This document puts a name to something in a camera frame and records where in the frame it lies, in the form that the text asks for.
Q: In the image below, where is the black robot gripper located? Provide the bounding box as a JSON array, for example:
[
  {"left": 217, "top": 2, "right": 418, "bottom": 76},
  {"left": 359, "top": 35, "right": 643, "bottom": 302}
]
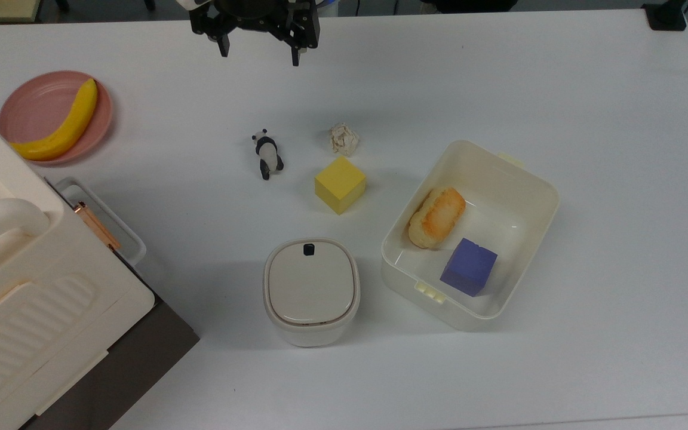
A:
[{"left": 189, "top": 0, "right": 321, "bottom": 67}]

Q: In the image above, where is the cream trash can with lid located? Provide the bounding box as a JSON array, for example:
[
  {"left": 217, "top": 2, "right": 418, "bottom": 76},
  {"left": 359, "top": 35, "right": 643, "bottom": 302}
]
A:
[{"left": 262, "top": 238, "right": 361, "bottom": 348}]

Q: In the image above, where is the black white panda figurine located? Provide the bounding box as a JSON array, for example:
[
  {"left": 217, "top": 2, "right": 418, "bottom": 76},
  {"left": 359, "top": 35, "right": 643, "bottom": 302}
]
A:
[{"left": 252, "top": 128, "right": 285, "bottom": 181}]

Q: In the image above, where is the yellow cube block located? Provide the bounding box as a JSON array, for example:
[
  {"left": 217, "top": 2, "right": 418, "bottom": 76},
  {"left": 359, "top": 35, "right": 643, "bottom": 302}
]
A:
[{"left": 314, "top": 156, "right": 367, "bottom": 215}]

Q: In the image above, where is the yellow banana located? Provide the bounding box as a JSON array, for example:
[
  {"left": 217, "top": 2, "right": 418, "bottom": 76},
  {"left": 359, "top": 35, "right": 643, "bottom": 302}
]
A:
[{"left": 11, "top": 78, "right": 99, "bottom": 161}]

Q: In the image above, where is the pink round plate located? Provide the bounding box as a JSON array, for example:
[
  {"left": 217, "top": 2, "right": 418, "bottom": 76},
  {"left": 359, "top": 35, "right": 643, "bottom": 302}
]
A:
[{"left": 0, "top": 70, "right": 113, "bottom": 166}]

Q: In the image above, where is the copper metal latch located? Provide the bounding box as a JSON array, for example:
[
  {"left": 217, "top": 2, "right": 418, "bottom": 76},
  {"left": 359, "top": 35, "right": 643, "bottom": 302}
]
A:
[{"left": 74, "top": 202, "right": 122, "bottom": 250}]

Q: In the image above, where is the toasted bread roll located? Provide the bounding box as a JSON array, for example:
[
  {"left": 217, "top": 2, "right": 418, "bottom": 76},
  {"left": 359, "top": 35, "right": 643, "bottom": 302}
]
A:
[{"left": 408, "top": 186, "right": 467, "bottom": 250}]

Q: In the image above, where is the white plastic storage bin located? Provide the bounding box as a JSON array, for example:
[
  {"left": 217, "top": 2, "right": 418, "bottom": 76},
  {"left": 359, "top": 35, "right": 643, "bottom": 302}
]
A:
[{"left": 380, "top": 140, "right": 560, "bottom": 333}]

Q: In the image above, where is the purple cube block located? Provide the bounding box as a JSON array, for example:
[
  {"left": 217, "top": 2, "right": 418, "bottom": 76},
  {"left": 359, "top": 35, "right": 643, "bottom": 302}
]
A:
[{"left": 440, "top": 238, "right": 498, "bottom": 297}]

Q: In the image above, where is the black clamp stand base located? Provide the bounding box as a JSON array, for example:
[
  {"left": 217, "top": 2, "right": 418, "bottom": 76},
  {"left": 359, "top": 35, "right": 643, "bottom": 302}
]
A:
[{"left": 641, "top": 0, "right": 688, "bottom": 32}]

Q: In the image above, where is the white drawer handle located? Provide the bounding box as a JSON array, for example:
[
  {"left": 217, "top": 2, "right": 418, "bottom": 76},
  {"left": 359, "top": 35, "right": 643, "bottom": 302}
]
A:
[{"left": 54, "top": 176, "right": 146, "bottom": 267}]

